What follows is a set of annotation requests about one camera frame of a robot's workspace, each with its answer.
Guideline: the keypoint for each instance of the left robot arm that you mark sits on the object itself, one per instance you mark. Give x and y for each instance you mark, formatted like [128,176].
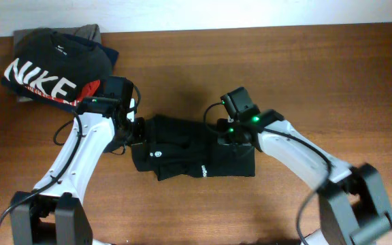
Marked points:
[53,212]

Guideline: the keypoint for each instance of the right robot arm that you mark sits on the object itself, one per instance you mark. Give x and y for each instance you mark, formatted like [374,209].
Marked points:
[354,207]

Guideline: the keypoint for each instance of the red folded shirt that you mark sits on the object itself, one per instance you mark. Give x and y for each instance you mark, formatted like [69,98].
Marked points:
[87,91]

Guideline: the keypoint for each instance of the black t-shirt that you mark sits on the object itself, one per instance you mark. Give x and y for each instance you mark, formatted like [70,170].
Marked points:
[174,147]

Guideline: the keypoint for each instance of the black Nike folded shirt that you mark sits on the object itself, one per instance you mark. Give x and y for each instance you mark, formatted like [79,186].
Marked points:
[60,68]

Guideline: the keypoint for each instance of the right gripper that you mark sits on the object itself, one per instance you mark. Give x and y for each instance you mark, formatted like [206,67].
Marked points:
[221,137]

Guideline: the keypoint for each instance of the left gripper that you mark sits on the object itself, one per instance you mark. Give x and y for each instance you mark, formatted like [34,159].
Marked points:
[139,123]

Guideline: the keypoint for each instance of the navy folded shirt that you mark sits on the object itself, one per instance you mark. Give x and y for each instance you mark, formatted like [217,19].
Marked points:
[109,56]

